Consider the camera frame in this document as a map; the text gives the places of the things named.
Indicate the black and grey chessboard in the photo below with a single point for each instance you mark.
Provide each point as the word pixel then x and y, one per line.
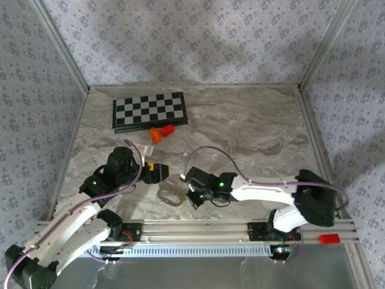
pixel 150 108

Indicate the small controller board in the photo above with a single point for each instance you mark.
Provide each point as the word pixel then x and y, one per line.
pixel 281 250
pixel 115 250

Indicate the orange curved plastic piece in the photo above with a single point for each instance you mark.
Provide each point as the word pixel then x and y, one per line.
pixel 153 132

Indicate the shiny metal sheet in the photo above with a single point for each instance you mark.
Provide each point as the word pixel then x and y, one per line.
pixel 195 274

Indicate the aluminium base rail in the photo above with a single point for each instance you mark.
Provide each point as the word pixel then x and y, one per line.
pixel 195 231

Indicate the red plastic block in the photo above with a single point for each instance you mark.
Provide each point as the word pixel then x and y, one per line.
pixel 167 130

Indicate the aluminium table edge rail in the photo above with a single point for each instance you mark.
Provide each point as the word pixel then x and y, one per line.
pixel 195 86
pixel 319 150
pixel 70 150

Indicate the aluminium corner post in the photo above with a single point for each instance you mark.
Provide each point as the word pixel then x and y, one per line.
pixel 61 45
pixel 325 45

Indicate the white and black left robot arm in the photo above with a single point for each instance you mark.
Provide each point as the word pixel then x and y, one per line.
pixel 81 238

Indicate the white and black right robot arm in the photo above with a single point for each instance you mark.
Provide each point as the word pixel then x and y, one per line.
pixel 264 192

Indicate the red flat toy brick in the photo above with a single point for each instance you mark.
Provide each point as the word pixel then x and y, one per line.
pixel 330 239

